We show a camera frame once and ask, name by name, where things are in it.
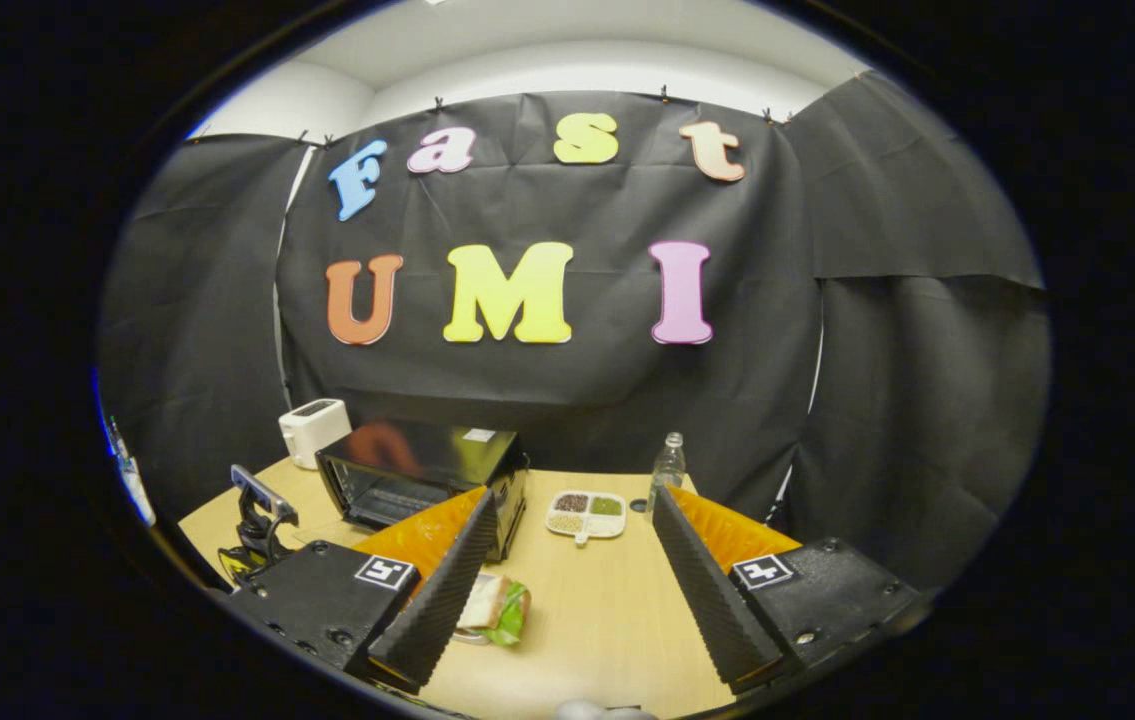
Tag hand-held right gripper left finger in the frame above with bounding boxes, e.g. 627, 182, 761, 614
212, 487, 498, 696

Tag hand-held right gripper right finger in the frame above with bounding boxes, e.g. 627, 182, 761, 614
652, 484, 928, 696

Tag sandwich with lettuce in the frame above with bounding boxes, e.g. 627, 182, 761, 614
457, 573, 531, 646

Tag black electric oven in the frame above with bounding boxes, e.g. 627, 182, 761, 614
315, 420, 530, 563

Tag white toaster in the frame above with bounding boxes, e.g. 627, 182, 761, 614
278, 398, 353, 471

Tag clear plastic water bottle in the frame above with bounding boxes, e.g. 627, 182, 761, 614
647, 432, 688, 516

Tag white divided dish with grains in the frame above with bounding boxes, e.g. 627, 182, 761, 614
545, 489, 628, 546

